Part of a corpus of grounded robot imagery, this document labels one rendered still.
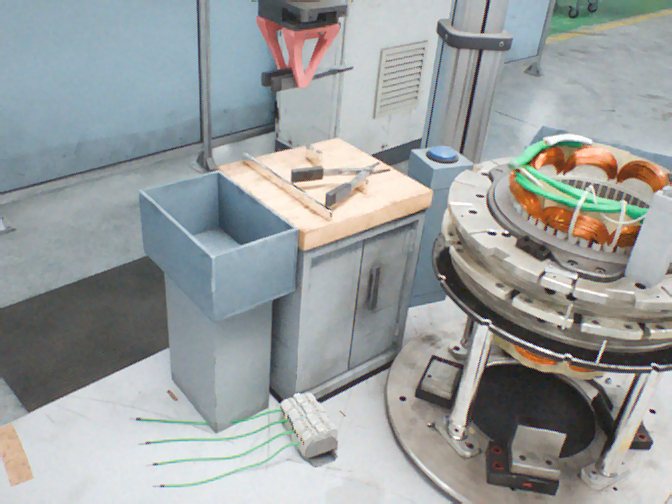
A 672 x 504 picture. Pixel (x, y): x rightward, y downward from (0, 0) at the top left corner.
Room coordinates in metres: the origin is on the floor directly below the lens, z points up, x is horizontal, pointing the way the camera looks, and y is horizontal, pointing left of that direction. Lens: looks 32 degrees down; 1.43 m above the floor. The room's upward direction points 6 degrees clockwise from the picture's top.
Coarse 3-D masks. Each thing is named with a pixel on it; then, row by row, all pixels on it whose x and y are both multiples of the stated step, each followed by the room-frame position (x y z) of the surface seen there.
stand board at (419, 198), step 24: (312, 144) 0.85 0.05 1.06; (336, 144) 0.86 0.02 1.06; (216, 168) 0.75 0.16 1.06; (240, 168) 0.76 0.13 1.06; (288, 168) 0.77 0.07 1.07; (264, 192) 0.70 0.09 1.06; (312, 192) 0.71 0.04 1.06; (360, 192) 0.72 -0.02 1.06; (384, 192) 0.73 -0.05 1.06; (408, 192) 0.73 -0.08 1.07; (432, 192) 0.75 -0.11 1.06; (288, 216) 0.65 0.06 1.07; (312, 216) 0.65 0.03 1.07; (336, 216) 0.66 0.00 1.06; (360, 216) 0.67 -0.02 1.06; (384, 216) 0.69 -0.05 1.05; (312, 240) 0.62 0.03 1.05
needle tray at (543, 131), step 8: (544, 128) 1.02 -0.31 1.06; (552, 128) 1.01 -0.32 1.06; (536, 136) 0.99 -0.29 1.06; (544, 136) 1.02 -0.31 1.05; (552, 136) 1.01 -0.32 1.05; (584, 136) 0.99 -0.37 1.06; (528, 144) 0.93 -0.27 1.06; (608, 144) 0.98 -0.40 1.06; (616, 144) 0.97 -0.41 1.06; (632, 152) 0.96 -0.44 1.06; (640, 152) 0.96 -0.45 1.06; (648, 152) 0.95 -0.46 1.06; (656, 152) 0.95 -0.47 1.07; (656, 160) 0.95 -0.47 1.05; (664, 160) 0.94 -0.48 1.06
